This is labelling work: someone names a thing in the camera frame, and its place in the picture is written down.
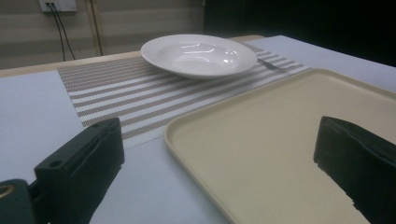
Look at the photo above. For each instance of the metal fork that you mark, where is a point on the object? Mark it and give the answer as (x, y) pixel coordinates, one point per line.
(271, 66)

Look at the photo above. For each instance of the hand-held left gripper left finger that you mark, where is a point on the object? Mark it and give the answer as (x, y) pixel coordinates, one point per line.
(84, 161)

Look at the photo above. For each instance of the beige plastic tray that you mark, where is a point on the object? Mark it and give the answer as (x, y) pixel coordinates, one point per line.
(271, 155)

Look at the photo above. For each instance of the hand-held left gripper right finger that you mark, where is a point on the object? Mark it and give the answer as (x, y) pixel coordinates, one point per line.
(358, 161)

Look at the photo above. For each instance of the white table cover sheet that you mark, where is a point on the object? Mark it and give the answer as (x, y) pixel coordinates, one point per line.
(34, 118)

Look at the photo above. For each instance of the white deep plate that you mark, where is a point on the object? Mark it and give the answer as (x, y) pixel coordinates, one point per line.
(199, 56)

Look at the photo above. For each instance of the white wall socket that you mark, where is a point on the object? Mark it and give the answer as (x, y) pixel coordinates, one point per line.
(58, 5)

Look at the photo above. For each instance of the striped woven placemat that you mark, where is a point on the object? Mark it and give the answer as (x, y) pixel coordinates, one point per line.
(140, 93)

